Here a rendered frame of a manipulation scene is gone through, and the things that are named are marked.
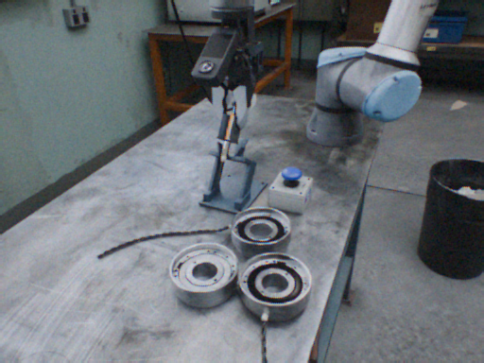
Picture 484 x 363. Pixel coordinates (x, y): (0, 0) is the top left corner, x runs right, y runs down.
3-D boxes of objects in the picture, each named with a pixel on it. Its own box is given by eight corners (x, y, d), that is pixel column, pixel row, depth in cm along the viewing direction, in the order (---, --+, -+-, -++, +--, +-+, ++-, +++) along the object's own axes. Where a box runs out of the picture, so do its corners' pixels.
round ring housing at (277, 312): (250, 265, 64) (250, 246, 62) (315, 279, 61) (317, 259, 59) (230, 315, 55) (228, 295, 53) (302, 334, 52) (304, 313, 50)
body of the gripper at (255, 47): (265, 74, 74) (265, 4, 67) (245, 87, 67) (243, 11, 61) (229, 70, 77) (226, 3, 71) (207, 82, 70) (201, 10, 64)
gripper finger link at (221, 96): (237, 118, 79) (241, 75, 74) (224, 129, 75) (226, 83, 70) (224, 115, 80) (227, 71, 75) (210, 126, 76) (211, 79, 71)
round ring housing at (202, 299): (160, 302, 58) (156, 283, 56) (189, 256, 66) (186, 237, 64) (226, 319, 55) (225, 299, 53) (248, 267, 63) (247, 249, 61)
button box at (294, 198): (302, 215, 75) (303, 194, 73) (268, 207, 78) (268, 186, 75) (313, 194, 81) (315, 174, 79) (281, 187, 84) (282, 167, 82)
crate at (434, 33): (461, 36, 362) (468, 10, 350) (460, 45, 333) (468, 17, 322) (402, 33, 383) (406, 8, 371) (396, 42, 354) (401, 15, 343)
